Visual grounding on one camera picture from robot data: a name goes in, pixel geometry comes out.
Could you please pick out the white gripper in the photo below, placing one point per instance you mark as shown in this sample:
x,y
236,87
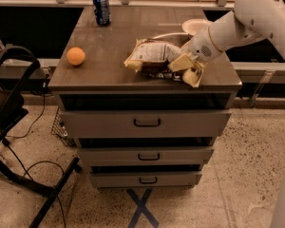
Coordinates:
x,y
200,47

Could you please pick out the brown chip bag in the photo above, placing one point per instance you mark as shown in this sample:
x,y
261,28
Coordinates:
x,y
151,57

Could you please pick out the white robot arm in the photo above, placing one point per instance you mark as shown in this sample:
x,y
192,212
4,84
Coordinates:
x,y
248,22

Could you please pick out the blue pepsi can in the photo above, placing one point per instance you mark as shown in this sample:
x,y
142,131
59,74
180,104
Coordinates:
x,y
102,12

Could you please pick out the white bowl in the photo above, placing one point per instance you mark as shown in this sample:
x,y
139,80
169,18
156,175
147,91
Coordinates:
x,y
193,26

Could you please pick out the grey drawer cabinet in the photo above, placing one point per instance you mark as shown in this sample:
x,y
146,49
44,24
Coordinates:
x,y
103,83

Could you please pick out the orange fruit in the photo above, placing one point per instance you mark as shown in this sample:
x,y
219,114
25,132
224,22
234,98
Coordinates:
x,y
75,56

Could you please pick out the top grey drawer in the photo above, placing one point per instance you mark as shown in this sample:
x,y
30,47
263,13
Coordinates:
x,y
145,124

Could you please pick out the grey drawer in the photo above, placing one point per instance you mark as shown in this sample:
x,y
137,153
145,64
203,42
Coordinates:
x,y
157,179
145,124
143,156

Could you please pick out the middle grey drawer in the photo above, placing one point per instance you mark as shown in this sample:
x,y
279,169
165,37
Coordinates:
x,y
143,156

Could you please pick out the bottom grey drawer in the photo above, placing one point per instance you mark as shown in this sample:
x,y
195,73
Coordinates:
x,y
157,179

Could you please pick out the black metal stand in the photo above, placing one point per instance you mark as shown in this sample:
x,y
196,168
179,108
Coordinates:
x,y
11,113

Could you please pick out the wire mesh basket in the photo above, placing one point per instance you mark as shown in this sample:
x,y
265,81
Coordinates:
x,y
59,130

